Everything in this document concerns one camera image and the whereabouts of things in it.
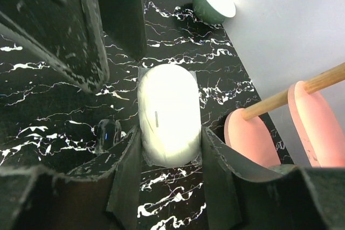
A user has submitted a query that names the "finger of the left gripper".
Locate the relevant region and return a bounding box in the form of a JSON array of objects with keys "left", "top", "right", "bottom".
[
  {"left": 1, "top": 0, "right": 109, "bottom": 93},
  {"left": 98, "top": 0, "right": 147, "bottom": 59}
]

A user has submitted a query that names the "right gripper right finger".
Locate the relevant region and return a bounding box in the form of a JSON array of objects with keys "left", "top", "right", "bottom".
[{"left": 202, "top": 127, "right": 344, "bottom": 229}]

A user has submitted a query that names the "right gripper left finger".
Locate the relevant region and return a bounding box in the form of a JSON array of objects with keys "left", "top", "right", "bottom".
[{"left": 1, "top": 126, "right": 142, "bottom": 229}]

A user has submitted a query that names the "black earbud charging case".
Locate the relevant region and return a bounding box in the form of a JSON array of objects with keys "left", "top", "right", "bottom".
[{"left": 64, "top": 119, "right": 122, "bottom": 157}]

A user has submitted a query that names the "white earbud charging case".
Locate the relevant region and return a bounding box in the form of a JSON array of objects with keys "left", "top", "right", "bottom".
[{"left": 137, "top": 64, "right": 201, "bottom": 168}]

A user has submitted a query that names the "pink three-tier shelf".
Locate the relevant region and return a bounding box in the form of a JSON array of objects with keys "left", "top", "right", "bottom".
[{"left": 224, "top": 64, "right": 344, "bottom": 169}]

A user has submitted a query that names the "green white bowl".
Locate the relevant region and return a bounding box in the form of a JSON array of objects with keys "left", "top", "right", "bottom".
[{"left": 192, "top": 0, "right": 236, "bottom": 24}]

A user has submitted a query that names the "black marble mat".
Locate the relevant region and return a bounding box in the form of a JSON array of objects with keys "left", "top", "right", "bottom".
[{"left": 1, "top": 0, "right": 294, "bottom": 229}]

